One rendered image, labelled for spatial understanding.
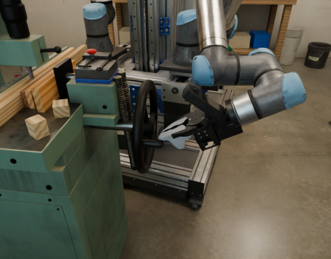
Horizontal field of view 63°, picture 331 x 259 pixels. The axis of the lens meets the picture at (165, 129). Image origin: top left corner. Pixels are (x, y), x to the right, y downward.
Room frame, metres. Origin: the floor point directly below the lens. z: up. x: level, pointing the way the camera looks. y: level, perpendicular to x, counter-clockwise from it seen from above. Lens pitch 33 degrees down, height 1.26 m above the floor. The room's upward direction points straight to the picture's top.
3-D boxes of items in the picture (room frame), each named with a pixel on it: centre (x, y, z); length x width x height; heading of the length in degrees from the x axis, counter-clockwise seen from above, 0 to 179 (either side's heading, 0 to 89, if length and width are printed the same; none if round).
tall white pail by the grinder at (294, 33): (3.68, -1.66, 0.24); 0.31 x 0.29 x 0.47; 86
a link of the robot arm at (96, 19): (1.47, 0.36, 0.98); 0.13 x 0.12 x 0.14; 175
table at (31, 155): (0.76, 0.28, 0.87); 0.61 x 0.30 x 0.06; 173
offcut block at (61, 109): (0.63, 0.27, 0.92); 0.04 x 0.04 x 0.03; 17
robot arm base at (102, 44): (1.47, 0.36, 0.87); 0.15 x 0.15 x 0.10
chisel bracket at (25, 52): (0.76, 0.41, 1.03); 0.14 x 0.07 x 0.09; 83
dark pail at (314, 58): (3.54, -2.02, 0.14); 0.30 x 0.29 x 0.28; 176
